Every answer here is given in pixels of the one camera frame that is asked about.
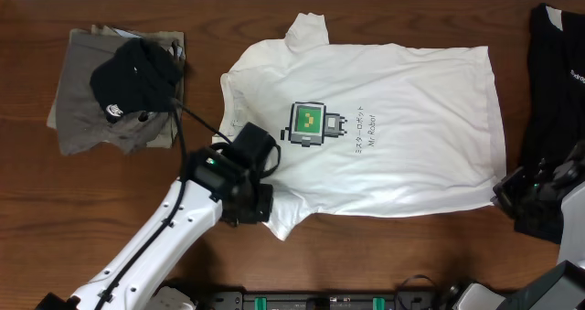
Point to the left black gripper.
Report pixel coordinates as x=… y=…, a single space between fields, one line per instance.
x=264 y=210

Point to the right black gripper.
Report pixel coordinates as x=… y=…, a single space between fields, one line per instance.
x=506 y=194

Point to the white printed t-shirt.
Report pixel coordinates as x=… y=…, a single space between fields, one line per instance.
x=368 y=130

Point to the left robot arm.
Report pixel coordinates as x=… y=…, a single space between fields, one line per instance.
x=203 y=196

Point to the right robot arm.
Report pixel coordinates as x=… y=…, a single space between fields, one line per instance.
x=561 y=284

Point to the black t-shirt on right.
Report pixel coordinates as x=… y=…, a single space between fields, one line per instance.
x=555 y=64

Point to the black folded garment with logo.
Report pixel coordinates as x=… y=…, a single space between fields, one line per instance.
x=140 y=77

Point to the grey folded garment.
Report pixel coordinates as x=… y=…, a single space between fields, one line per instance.
x=77 y=116

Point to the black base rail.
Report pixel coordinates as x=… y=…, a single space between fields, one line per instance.
x=178 y=295

